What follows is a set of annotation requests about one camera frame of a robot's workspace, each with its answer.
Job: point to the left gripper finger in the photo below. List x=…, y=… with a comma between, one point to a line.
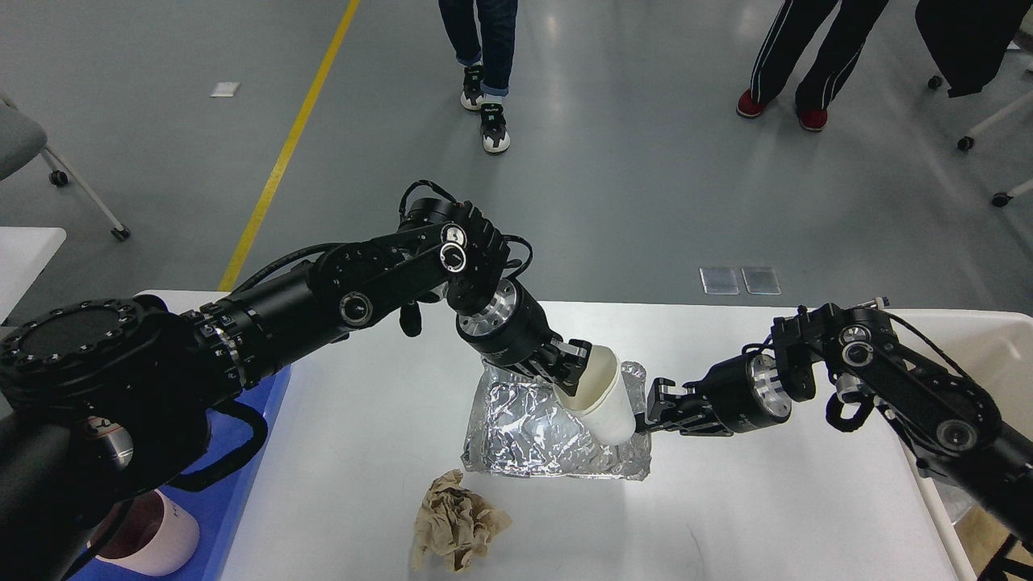
x=563, y=363
x=537, y=371

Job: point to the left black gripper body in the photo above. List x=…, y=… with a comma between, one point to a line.
x=511, y=328

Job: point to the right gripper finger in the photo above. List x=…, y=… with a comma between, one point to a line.
x=704, y=428
x=668, y=405

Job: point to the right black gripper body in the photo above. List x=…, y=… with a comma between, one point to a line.
x=744, y=393

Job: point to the white paper cup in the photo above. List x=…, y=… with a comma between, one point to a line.
x=600, y=401

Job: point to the aluminium foil tray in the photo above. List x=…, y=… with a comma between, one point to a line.
x=517, y=428

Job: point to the brown paper napkin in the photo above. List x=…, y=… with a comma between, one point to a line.
x=455, y=524

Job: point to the pink mug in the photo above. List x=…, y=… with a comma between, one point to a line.
x=156, y=538

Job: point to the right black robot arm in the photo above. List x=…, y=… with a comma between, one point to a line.
x=949, y=423

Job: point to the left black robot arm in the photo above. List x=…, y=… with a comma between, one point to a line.
x=114, y=398

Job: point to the right clear floor plate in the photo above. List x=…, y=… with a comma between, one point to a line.
x=761, y=280

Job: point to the clear floor plate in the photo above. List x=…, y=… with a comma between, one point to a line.
x=761, y=280
x=719, y=281

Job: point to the left clear floor plate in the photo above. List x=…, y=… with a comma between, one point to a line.
x=719, y=281

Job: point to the beige plastic waste bin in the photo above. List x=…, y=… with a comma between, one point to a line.
x=921, y=529

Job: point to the standing person in jeans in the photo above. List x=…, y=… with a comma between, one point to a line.
x=482, y=35

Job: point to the walking person in tracksuit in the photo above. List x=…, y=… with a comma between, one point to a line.
x=967, y=41

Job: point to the white side table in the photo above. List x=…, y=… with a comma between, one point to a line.
x=25, y=251

